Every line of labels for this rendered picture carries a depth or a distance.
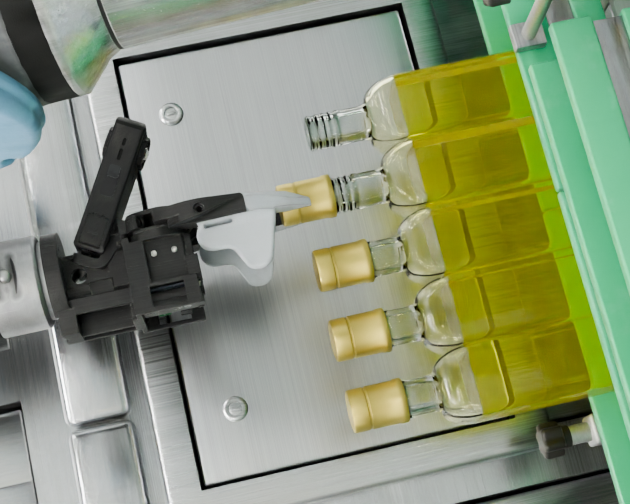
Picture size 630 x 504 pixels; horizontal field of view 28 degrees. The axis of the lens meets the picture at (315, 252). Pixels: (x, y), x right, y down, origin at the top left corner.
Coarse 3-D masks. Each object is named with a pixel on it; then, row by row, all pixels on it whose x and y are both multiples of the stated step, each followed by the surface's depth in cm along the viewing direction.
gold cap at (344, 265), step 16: (320, 256) 99; (336, 256) 99; (352, 256) 99; (368, 256) 99; (320, 272) 98; (336, 272) 99; (352, 272) 99; (368, 272) 99; (320, 288) 99; (336, 288) 100
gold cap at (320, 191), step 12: (312, 180) 101; (324, 180) 100; (300, 192) 100; (312, 192) 100; (324, 192) 100; (312, 204) 100; (324, 204) 100; (288, 216) 100; (300, 216) 100; (312, 216) 100; (324, 216) 101; (336, 216) 101
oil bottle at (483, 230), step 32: (512, 192) 100; (544, 192) 100; (416, 224) 99; (448, 224) 99; (480, 224) 99; (512, 224) 99; (544, 224) 99; (416, 256) 98; (448, 256) 98; (480, 256) 98; (512, 256) 99
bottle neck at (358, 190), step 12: (336, 180) 101; (348, 180) 101; (360, 180) 101; (372, 180) 101; (336, 192) 100; (348, 192) 100; (360, 192) 100; (372, 192) 101; (384, 192) 101; (336, 204) 100; (348, 204) 101; (360, 204) 101; (372, 204) 101
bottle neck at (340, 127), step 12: (348, 108) 103; (360, 108) 103; (312, 120) 102; (324, 120) 102; (336, 120) 102; (348, 120) 102; (360, 120) 102; (312, 132) 102; (324, 132) 102; (336, 132) 102; (348, 132) 103; (360, 132) 103; (312, 144) 102; (324, 144) 103; (336, 144) 103
